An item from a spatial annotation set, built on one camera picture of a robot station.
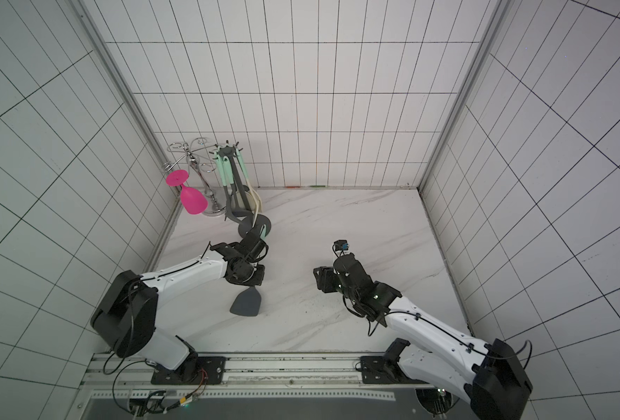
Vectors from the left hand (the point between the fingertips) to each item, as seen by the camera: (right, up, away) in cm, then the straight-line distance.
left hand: (251, 283), depth 87 cm
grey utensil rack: (-2, +20, +7) cm, 21 cm away
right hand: (+24, +8, -6) cm, 26 cm away
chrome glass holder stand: (-23, +43, +5) cm, 49 cm away
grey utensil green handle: (-13, +25, +17) cm, 33 cm away
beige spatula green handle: (-5, +29, +1) cm, 29 cm away
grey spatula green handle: (0, -5, -3) cm, 6 cm away
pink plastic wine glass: (-24, +28, +8) cm, 38 cm away
